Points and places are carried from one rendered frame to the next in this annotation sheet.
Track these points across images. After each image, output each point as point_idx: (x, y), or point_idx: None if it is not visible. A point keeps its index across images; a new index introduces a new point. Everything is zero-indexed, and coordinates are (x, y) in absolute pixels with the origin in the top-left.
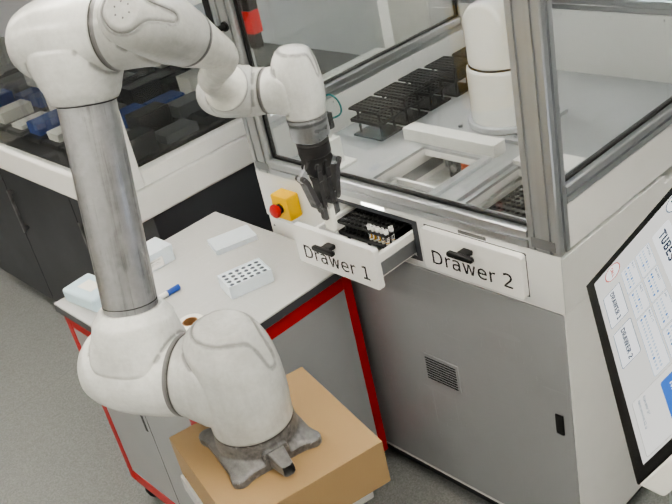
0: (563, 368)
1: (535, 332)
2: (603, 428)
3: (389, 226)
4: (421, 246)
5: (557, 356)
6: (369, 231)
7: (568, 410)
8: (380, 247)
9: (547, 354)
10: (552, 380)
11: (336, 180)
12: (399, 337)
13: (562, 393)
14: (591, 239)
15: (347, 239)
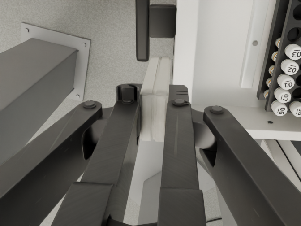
0: (222, 219)
1: (231, 225)
2: None
3: (299, 109)
4: (289, 141)
5: (225, 224)
6: (278, 58)
7: (216, 187)
8: (261, 74)
9: (226, 215)
10: (221, 196)
11: (228, 207)
12: None
13: (218, 195)
14: None
15: (186, 83)
